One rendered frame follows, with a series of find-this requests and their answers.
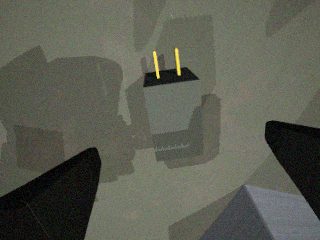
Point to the two-prong plug with yellow prongs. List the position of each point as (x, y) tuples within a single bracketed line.
[(175, 112)]

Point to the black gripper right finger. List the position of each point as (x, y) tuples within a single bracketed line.
[(297, 147)]

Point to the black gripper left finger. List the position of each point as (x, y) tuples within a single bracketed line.
[(56, 205)]

